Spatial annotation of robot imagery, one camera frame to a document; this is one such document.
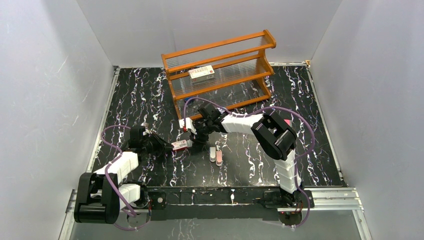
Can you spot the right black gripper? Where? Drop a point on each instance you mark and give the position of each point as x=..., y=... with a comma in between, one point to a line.
x=198, y=137

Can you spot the aluminium rail frame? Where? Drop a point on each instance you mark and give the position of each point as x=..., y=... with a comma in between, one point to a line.
x=337, y=214

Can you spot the pink tape measure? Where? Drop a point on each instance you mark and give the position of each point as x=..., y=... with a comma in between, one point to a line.
x=289, y=122

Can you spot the black base bar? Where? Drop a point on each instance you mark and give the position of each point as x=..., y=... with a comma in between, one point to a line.
x=175, y=203

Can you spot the white stapler part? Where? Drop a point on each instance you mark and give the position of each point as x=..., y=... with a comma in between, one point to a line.
x=212, y=154

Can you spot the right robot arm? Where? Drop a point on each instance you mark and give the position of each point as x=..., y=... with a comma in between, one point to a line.
x=274, y=135

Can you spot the small red white staple box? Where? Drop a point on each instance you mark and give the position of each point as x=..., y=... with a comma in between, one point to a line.
x=181, y=145

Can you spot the orange wooden shelf rack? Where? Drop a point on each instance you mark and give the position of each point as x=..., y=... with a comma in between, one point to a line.
x=240, y=68

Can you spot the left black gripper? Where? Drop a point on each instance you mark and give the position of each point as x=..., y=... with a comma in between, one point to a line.
x=159, y=143

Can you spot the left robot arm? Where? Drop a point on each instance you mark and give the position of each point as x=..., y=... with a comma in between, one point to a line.
x=103, y=194

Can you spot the white red staple box on shelf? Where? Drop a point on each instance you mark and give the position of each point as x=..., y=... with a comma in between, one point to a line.
x=201, y=74

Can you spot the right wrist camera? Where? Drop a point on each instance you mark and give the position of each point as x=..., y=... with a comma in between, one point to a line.
x=187, y=125

